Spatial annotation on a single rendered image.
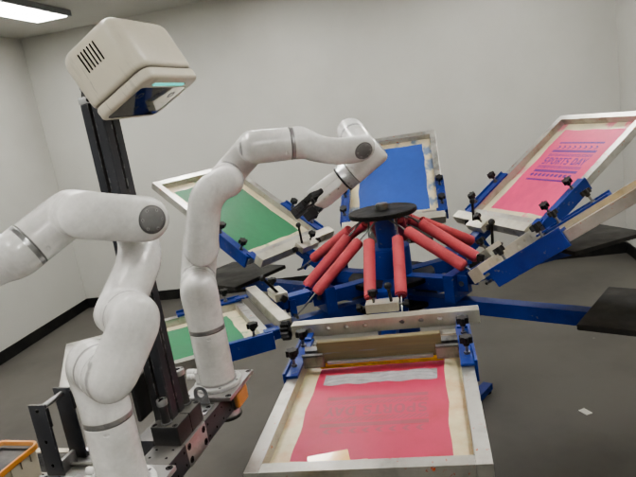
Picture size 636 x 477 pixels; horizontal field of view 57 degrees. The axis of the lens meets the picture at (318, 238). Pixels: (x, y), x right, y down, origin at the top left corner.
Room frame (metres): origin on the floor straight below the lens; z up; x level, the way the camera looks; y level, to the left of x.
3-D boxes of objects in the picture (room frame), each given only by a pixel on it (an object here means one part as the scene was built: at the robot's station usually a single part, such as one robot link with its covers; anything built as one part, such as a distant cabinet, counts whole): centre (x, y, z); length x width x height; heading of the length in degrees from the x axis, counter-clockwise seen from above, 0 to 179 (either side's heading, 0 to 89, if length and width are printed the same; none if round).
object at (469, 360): (1.78, -0.42, 0.98); 0.30 x 0.05 x 0.07; 168
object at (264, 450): (1.60, -0.10, 0.97); 0.79 x 0.58 x 0.04; 168
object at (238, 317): (2.35, 0.55, 1.05); 1.08 x 0.61 x 0.23; 108
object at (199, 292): (1.49, 0.33, 1.37); 0.13 x 0.10 x 0.16; 10
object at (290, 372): (1.89, 0.13, 0.98); 0.30 x 0.05 x 0.07; 168
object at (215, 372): (1.48, 0.34, 1.21); 0.16 x 0.13 x 0.15; 73
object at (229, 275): (3.08, 0.19, 0.91); 1.34 x 0.41 x 0.08; 48
